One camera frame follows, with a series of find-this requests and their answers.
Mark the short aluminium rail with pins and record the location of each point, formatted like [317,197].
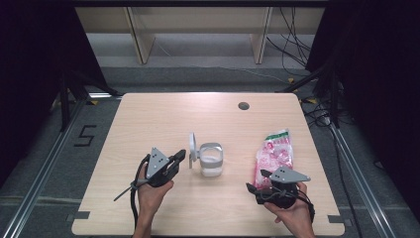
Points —
[99,95]

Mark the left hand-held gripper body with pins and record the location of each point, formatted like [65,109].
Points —
[157,165]

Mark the black metal stand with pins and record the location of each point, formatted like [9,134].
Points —
[334,99]
[65,99]

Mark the black curtain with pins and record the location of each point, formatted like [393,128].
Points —
[29,66]
[379,82]

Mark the pink and white plastic bag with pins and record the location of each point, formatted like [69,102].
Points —
[275,155]

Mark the clear jar with white lid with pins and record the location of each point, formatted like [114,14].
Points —
[211,162]

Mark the long aluminium floor rail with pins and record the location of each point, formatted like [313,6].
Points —
[39,178]
[360,178]

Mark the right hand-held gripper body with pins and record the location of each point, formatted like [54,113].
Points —
[284,188]

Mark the light wooden shelf unit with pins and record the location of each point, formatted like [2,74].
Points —
[198,20]

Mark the person's right hand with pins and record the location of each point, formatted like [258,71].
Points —
[295,214]

